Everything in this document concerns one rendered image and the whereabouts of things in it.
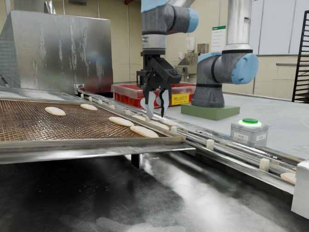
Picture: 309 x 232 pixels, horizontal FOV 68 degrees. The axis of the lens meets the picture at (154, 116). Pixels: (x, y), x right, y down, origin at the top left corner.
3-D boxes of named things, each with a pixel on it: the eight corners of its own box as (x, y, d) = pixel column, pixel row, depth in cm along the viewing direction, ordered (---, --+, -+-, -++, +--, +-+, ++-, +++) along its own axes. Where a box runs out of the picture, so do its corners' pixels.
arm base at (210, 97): (202, 102, 116) (203, 83, 114) (230, 106, 106) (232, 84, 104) (184, 104, 105) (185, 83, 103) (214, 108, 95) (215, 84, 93)
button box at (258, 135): (267, 163, 62) (272, 124, 60) (250, 171, 58) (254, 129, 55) (241, 153, 69) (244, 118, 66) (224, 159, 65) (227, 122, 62)
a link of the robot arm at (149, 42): (171, 35, 68) (148, 33, 64) (171, 51, 69) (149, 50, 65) (157, 37, 74) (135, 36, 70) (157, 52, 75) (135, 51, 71)
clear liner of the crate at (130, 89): (209, 101, 134) (210, 84, 132) (136, 110, 109) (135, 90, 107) (175, 94, 162) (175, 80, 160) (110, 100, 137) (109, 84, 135)
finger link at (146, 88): (152, 104, 73) (156, 77, 72) (156, 105, 71) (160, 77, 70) (140, 103, 70) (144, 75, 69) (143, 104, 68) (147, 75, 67)
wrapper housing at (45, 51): (117, 97, 152) (114, 20, 141) (23, 107, 121) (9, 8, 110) (28, 72, 502) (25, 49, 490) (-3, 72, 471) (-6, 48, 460)
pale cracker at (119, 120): (137, 126, 59) (138, 122, 59) (125, 127, 56) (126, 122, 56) (116, 118, 66) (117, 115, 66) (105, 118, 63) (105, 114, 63)
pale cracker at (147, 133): (163, 138, 50) (163, 133, 49) (148, 139, 47) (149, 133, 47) (139, 128, 58) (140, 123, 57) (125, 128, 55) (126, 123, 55)
